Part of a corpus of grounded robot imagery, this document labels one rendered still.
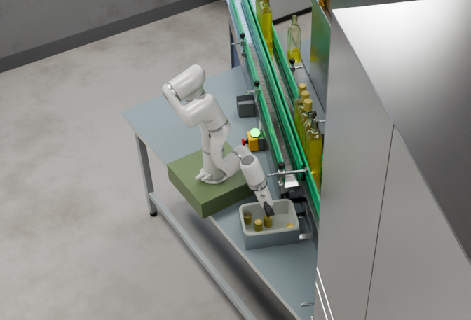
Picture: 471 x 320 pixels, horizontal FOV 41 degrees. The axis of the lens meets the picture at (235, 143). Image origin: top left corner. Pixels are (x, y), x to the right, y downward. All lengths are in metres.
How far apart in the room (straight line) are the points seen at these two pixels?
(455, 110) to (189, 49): 4.40
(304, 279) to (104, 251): 1.52
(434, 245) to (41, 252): 3.11
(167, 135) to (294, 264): 1.01
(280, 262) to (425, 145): 1.69
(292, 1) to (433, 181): 4.75
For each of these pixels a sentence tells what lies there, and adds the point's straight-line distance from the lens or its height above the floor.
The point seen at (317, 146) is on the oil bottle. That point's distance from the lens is 2.61.
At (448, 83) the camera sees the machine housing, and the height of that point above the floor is 2.13.
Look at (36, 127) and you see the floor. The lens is 4.70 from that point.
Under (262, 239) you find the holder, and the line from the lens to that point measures 2.54.
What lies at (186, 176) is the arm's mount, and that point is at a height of 0.84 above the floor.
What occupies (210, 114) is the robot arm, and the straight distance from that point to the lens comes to 2.30.
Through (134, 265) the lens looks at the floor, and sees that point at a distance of 3.58.
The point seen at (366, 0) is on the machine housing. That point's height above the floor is 1.68.
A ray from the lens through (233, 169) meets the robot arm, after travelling 2.40.
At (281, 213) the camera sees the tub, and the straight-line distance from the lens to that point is 2.68.
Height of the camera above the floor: 2.70
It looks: 39 degrees down
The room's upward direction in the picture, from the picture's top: 3 degrees counter-clockwise
